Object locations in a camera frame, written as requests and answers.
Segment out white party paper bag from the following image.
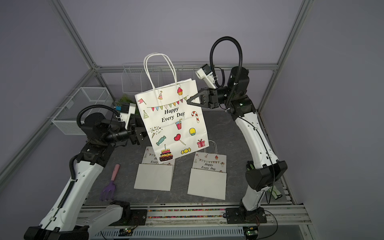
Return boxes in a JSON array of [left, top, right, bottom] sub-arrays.
[[188, 141, 227, 200]]

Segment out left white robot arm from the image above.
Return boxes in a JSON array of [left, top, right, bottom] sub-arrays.
[[24, 110, 147, 240]]

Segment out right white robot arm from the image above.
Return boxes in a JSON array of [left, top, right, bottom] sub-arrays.
[[187, 64, 288, 213]]

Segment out green artificial plant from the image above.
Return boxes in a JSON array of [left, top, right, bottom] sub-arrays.
[[115, 95, 139, 115]]

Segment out purple small toy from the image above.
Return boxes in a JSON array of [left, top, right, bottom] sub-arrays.
[[100, 164, 120, 201]]

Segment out green black work glove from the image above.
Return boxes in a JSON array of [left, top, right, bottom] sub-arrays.
[[246, 161, 287, 204]]

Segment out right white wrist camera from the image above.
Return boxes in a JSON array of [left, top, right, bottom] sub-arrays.
[[195, 64, 218, 89]]

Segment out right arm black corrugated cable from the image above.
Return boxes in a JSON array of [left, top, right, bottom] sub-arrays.
[[209, 36, 243, 103]]

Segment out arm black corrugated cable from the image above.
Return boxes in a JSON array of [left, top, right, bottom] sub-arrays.
[[209, 36, 243, 103], [76, 104, 121, 130]]

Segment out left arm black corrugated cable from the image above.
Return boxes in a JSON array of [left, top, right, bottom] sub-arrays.
[[76, 104, 121, 130]]

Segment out white wire wall shelf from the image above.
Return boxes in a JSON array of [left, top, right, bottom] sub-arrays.
[[121, 62, 206, 94]]

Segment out white wire mesh basket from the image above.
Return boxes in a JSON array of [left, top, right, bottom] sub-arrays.
[[50, 86, 114, 136]]

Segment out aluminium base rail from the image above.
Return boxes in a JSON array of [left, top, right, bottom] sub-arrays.
[[93, 203, 317, 240]]

